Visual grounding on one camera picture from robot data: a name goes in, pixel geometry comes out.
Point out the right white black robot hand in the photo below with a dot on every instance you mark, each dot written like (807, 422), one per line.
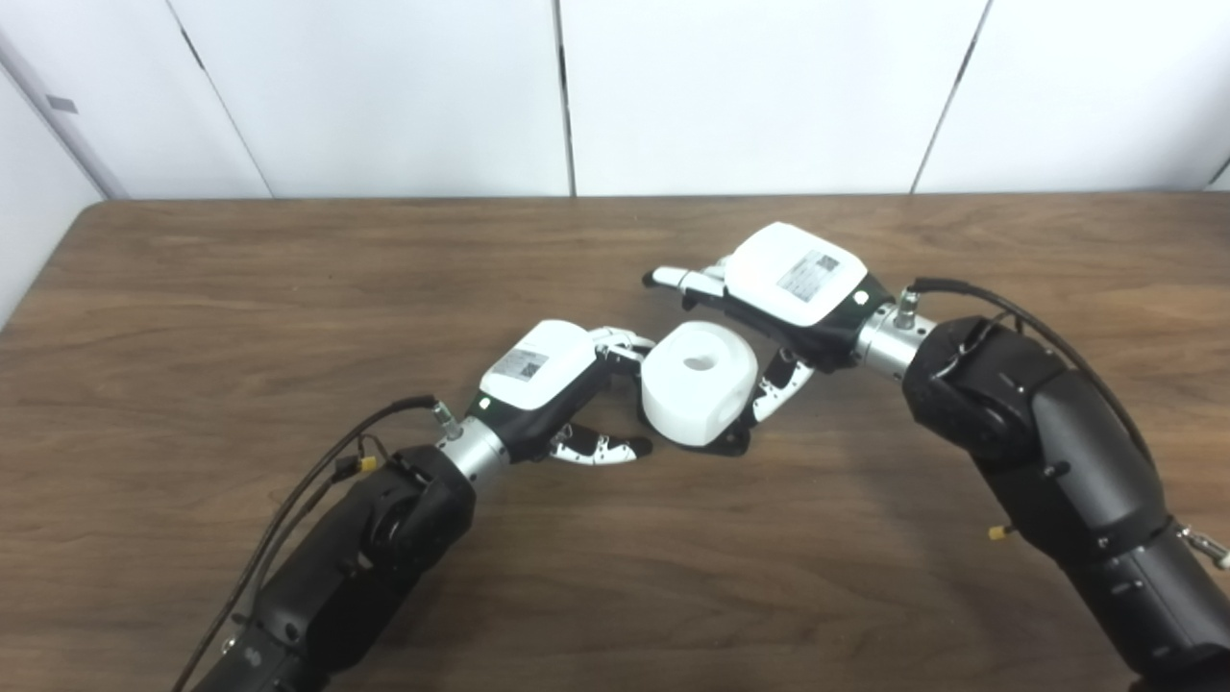
(788, 274)

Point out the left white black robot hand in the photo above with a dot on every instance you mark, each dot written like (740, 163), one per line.
(538, 365)

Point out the round white plastic piece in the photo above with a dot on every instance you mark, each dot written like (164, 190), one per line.
(692, 399)

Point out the black plastic holder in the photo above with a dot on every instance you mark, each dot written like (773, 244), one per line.
(735, 444)

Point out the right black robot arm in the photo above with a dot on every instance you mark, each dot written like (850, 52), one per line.
(1047, 432)

